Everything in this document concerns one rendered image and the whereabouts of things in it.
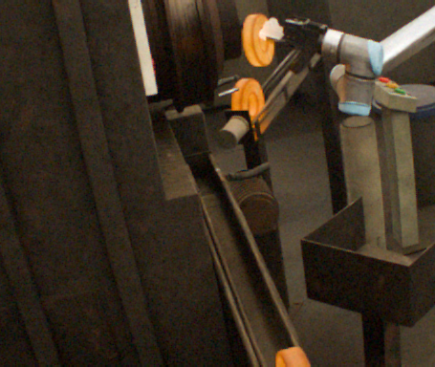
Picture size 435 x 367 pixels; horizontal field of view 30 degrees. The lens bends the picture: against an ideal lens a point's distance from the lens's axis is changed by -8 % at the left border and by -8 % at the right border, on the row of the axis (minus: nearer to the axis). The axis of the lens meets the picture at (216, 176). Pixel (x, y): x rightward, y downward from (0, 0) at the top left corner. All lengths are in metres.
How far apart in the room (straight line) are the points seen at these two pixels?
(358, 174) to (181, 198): 1.35
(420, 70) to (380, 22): 0.38
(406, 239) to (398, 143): 0.37
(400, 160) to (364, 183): 0.17
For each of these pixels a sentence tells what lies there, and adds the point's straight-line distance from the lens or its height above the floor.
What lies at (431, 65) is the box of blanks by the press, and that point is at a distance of 4.47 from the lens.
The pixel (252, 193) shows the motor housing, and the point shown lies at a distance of 2.32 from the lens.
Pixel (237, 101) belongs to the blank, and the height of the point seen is 0.74.
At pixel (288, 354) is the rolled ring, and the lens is 1.21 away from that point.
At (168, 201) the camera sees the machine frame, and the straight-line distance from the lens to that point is 1.51.
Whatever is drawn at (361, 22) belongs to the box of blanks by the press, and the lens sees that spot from 4.14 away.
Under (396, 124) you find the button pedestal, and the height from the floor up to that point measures 0.48.
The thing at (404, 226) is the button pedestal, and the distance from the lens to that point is 2.98.
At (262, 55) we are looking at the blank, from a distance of 2.37.
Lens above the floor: 1.45
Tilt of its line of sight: 22 degrees down
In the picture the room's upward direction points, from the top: 11 degrees counter-clockwise
